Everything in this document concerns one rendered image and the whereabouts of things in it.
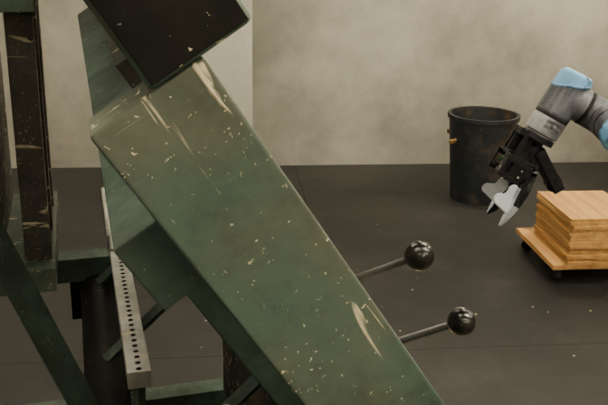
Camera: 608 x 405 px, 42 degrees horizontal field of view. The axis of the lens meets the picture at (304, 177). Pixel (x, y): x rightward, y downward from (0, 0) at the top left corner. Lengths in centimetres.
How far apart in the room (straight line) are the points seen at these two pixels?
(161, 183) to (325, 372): 24
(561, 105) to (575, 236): 300
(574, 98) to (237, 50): 360
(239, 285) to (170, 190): 11
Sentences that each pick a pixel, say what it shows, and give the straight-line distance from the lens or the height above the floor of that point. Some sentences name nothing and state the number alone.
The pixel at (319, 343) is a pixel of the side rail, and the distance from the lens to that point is 75.
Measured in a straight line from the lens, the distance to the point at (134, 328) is 195.
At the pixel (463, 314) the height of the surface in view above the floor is 145.
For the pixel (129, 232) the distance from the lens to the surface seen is 75.
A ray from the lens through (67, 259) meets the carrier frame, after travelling 297.
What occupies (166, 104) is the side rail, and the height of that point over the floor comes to 179.
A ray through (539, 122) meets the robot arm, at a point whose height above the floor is 154.
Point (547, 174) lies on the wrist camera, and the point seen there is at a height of 142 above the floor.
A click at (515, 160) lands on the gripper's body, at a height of 146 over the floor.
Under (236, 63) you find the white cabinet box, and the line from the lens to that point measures 517.
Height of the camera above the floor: 192
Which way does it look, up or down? 17 degrees down
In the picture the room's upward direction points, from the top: 1 degrees clockwise
